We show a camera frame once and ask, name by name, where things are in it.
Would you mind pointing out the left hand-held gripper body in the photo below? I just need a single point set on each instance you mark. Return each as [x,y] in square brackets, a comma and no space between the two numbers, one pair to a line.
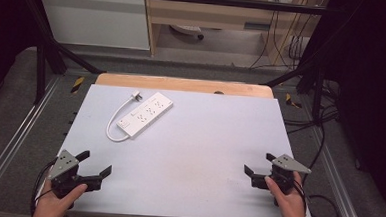
[64,163]

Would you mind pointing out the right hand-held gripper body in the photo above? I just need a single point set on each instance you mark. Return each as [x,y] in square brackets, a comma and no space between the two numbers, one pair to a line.
[286,170]

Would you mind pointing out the person's right hand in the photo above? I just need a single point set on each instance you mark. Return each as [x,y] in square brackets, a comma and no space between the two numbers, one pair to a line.
[287,207]

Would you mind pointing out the person's left hand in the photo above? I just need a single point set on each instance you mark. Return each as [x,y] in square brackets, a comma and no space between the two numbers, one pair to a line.
[54,204]

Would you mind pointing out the white power strip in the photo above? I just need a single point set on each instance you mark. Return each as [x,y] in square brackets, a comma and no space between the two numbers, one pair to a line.
[145,114]

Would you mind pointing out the wooden table board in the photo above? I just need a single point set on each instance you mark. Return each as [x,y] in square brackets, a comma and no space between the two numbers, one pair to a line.
[182,85]

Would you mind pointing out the black curtain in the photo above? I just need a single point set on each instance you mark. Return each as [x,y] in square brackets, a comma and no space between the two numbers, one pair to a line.
[5,28]
[372,91]

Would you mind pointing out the white cabinet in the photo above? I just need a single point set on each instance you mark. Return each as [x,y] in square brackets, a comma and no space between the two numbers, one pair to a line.
[92,19]

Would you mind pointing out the office chair base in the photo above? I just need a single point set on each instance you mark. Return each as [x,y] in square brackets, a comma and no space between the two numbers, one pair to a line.
[189,30]

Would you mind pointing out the wooden desk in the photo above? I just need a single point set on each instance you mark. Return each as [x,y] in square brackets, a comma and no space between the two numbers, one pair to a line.
[212,12]

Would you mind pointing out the aluminium floor rail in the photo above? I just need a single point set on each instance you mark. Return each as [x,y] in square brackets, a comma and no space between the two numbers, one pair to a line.
[339,183]
[14,139]

